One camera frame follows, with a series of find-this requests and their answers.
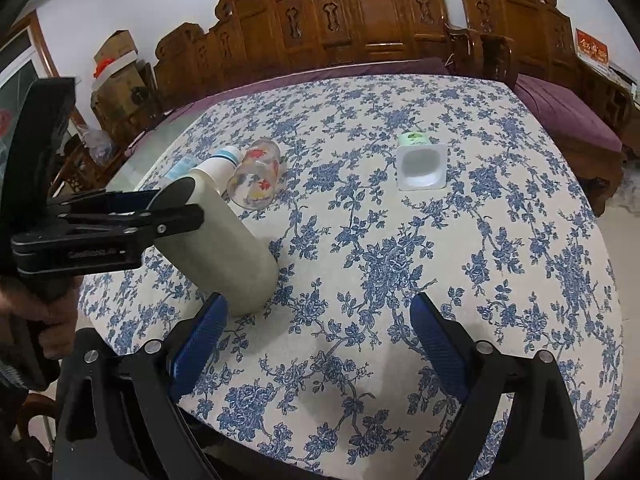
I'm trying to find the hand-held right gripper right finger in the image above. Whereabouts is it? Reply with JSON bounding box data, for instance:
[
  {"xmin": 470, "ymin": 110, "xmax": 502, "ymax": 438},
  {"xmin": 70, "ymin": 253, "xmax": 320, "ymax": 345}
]
[{"xmin": 409, "ymin": 292, "xmax": 586, "ymax": 480}]

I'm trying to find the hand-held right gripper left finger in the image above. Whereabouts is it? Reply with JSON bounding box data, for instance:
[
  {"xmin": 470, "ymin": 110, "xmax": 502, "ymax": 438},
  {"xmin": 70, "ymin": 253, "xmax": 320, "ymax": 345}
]
[{"xmin": 52, "ymin": 292, "xmax": 231, "ymax": 480}]

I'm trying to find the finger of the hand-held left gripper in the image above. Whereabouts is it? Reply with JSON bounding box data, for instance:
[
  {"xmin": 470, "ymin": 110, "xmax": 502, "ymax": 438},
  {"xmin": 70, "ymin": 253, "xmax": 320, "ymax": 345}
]
[
  {"xmin": 46, "ymin": 177, "xmax": 201, "ymax": 217},
  {"xmin": 56, "ymin": 204, "xmax": 206, "ymax": 252}
]

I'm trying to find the flower print glass cup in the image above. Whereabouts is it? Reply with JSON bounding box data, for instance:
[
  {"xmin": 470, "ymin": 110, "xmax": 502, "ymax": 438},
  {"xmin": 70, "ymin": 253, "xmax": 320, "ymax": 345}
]
[{"xmin": 226, "ymin": 140, "xmax": 282, "ymax": 211}]

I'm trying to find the white square plastic cup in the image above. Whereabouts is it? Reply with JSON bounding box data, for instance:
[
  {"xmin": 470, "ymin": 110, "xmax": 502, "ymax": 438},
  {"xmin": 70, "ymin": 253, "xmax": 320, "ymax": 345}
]
[{"xmin": 396, "ymin": 131, "xmax": 449, "ymax": 192}]

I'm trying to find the person's left hand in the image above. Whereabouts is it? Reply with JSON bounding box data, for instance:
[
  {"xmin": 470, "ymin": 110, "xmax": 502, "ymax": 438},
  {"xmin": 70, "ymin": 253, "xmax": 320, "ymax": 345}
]
[{"xmin": 0, "ymin": 280, "xmax": 79, "ymax": 361}]

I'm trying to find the wooden chair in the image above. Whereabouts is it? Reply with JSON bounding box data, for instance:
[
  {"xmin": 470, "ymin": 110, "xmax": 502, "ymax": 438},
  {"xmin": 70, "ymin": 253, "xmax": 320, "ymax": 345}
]
[{"xmin": 49, "ymin": 132, "xmax": 132, "ymax": 197}]

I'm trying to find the light blue plastic packet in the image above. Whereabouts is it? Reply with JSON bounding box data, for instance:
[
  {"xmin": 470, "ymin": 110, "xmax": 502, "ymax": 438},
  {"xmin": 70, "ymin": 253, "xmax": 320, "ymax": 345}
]
[{"xmin": 164, "ymin": 154, "xmax": 197, "ymax": 182}]

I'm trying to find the clear plastic bag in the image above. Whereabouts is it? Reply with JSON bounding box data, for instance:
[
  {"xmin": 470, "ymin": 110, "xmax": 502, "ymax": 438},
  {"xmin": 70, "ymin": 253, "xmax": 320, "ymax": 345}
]
[{"xmin": 76, "ymin": 127, "xmax": 119, "ymax": 167}]

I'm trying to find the cream plastic bottle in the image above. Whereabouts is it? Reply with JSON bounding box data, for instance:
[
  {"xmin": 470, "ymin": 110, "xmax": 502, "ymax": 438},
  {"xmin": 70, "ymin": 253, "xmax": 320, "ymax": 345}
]
[{"xmin": 150, "ymin": 145, "xmax": 280, "ymax": 317}]

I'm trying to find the large cardboard box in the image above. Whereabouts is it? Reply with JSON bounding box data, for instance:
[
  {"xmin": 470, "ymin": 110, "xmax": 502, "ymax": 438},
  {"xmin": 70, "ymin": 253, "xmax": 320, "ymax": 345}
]
[{"xmin": 90, "ymin": 61, "xmax": 162, "ymax": 132}]

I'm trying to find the blue floral tablecloth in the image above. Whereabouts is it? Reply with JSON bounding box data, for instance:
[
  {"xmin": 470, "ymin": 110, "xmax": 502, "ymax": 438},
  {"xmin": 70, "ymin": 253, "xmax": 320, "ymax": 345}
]
[{"xmin": 77, "ymin": 75, "xmax": 626, "ymax": 480}]

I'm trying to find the small cardboard box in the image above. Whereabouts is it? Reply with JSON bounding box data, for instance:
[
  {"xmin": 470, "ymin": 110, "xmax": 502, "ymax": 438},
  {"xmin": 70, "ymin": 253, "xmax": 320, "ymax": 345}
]
[{"xmin": 93, "ymin": 30, "xmax": 139, "ymax": 81}]

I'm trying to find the purple bench cushion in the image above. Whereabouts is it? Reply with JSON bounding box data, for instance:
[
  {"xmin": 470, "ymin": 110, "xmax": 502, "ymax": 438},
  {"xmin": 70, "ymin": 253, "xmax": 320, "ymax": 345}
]
[{"xmin": 124, "ymin": 57, "xmax": 451, "ymax": 157}]

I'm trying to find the purple armchair cushion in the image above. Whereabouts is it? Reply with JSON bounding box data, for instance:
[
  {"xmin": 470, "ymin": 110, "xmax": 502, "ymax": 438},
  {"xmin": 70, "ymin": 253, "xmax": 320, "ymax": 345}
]
[{"xmin": 515, "ymin": 74, "xmax": 624, "ymax": 154}]

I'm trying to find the carved wooden bench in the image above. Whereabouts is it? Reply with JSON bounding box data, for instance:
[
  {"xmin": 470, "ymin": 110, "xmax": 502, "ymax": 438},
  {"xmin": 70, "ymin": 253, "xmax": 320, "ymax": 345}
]
[{"xmin": 152, "ymin": 0, "xmax": 518, "ymax": 117}]

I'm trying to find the wooden side cabinet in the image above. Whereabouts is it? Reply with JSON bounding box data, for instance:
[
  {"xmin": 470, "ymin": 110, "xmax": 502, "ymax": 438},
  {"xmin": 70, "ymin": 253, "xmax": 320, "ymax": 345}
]
[{"xmin": 580, "ymin": 60, "xmax": 640, "ymax": 157}]

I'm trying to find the carved wooden armchair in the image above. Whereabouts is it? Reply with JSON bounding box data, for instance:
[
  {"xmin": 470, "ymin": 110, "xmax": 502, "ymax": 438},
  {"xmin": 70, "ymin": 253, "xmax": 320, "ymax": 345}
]
[{"xmin": 459, "ymin": 0, "xmax": 626, "ymax": 217}]

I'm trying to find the red sign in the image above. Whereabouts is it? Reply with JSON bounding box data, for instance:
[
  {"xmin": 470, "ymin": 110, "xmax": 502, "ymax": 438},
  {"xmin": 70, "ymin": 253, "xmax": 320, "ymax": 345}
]
[{"xmin": 575, "ymin": 27, "xmax": 610, "ymax": 64}]

